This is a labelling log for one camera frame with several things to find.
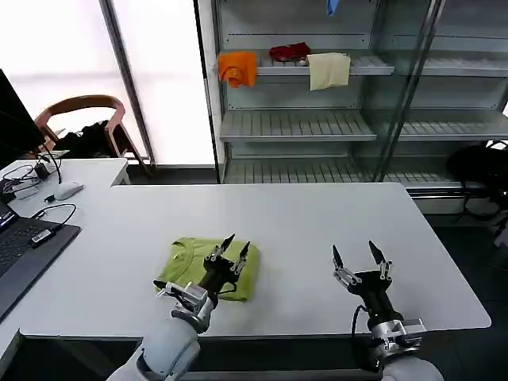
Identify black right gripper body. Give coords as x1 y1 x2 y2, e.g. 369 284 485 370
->
348 271 404 325

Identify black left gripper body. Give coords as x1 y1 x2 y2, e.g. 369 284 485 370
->
198 256 239 297

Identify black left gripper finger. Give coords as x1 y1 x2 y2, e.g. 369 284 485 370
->
204 233 236 262
231 241 251 273

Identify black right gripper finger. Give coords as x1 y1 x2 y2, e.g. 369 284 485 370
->
331 244 361 287
369 240 393 280

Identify green t-shirt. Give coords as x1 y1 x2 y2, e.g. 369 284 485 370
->
153 237 262 304

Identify grey metal shelf rack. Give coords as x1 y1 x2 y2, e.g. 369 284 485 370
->
196 0 508 215

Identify white computer mouse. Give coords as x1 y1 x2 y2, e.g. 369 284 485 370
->
54 181 86 201

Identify black garment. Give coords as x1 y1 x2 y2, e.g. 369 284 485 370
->
57 121 117 160

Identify black dongle with white label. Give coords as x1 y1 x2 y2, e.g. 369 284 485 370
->
30 227 56 244

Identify dark grey laptop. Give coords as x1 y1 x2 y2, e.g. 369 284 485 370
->
0 200 83 321

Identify brown wooden chair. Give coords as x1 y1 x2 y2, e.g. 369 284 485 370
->
34 94 154 175

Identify black computer monitor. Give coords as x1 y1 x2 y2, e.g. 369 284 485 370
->
0 69 44 170

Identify black looped cable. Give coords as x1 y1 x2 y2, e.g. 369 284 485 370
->
31 203 78 233

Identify dark window post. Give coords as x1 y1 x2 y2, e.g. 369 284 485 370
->
98 0 156 166

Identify tangled black cables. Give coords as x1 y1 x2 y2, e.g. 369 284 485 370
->
0 164 41 195

